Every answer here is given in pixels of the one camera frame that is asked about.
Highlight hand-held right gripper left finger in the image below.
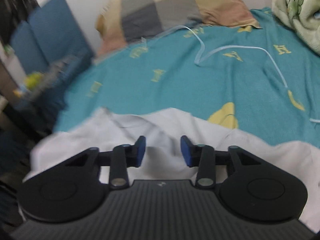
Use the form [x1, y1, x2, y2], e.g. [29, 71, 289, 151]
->
[50, 135, 147, 189]

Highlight grey cloth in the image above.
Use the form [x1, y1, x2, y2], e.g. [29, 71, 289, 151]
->
[42, 56, 77, 87]

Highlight checked pillow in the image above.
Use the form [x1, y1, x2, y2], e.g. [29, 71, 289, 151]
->
[96, 0, 262, 56]

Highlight white shirt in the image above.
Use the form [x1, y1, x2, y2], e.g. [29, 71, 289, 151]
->
[24, 107, 320, 231]

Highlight green fleece blanket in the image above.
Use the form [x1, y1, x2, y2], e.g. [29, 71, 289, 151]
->
[272, 0, 320, 56]

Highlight brown pillow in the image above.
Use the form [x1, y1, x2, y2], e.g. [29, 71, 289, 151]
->
[96, 0, 241, 44]

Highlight blue covered chair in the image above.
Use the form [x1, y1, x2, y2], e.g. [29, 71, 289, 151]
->
[10, 21, 65, 120]
[27, 0, 96, 100]

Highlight white cable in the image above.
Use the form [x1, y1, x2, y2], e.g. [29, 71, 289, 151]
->
[140, 25, 320, 124]

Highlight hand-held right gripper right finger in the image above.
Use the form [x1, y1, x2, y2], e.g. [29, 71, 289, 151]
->
[180, 135, 270, 189]

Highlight teal printed bed sheet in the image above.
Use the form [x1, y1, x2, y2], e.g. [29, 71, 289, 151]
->
[54, 6, 320, 147]

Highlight dark window grille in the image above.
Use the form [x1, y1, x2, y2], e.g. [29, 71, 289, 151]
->
[0, 0, 41, 44]

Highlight green plush toy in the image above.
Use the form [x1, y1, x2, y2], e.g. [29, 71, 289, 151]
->
[24, 71, 49, 91]

